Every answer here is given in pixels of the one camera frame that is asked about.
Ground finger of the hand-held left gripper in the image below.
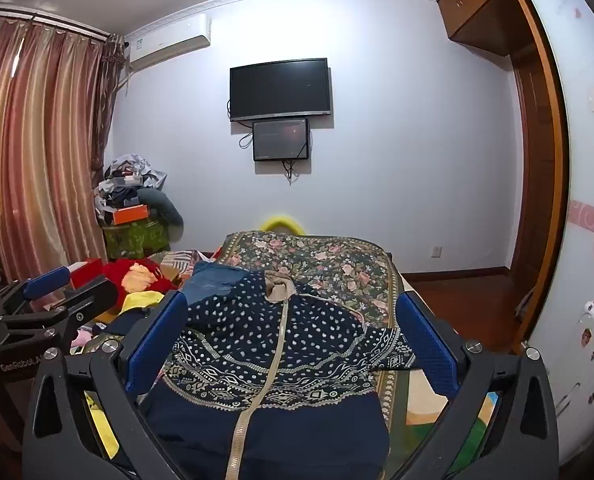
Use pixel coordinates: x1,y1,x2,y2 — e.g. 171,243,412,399
0,266,73,313
0,280,120,347

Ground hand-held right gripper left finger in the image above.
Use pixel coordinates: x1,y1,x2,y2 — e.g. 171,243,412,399
26,291,189,480

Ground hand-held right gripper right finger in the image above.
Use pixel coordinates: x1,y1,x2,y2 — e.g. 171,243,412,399
391,291,560,480

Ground navy patterned knit cardigan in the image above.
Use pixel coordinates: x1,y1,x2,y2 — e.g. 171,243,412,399
140,267,418,480

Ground red box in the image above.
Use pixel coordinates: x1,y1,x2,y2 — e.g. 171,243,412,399
69,258,104,289

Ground yellow cloth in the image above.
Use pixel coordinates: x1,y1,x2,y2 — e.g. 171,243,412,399
121,290,167,317

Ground red and cream plush cloth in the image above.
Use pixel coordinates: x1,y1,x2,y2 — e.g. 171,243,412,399
101,258,179,307

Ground colourful bed sheet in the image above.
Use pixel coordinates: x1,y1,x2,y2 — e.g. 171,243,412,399
387,370,500,476

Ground blue jeans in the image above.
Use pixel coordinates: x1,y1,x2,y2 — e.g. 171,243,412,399
181,261,244,307

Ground striped patterned cloth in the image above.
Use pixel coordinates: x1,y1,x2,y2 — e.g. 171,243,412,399
159,249,220,287

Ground green patterned bag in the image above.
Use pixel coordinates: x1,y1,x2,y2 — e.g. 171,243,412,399
102,219,171,261

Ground orange box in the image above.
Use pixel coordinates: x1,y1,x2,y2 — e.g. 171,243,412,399
111,204,151,226

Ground dark green floral blanket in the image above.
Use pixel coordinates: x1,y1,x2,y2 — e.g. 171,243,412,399
216,230,411,461

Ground pile of household clutter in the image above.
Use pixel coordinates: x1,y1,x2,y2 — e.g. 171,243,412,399
94,154,169,211

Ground pink striped curtain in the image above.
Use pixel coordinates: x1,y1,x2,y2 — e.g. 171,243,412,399
0,15,109,286

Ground grey green cushion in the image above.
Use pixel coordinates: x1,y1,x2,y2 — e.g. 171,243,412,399
140,186,185,228

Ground white appliance with stickers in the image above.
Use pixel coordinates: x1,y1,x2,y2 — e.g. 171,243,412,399
551,294,594,416

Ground brown patterned curtain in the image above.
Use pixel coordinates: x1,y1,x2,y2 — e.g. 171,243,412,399
91,35,129,173

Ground white air conditioner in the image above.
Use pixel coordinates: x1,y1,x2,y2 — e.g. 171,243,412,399
124,13,212,69

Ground wooden overhead cabinet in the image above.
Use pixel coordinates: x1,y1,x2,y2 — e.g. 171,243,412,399
436,0,528,57

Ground yellow ring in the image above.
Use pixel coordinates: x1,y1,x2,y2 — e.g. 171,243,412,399
260,214,306,235

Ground wooden door frame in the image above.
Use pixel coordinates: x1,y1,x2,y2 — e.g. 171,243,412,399
506,0,572,357

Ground small black wall monitor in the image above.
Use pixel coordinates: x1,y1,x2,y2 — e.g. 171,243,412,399
252,118,311,162

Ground curtain rail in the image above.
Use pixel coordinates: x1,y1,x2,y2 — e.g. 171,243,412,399
0,4,114,41

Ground large black wall television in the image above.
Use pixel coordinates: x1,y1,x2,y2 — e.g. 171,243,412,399
229,58,333,122

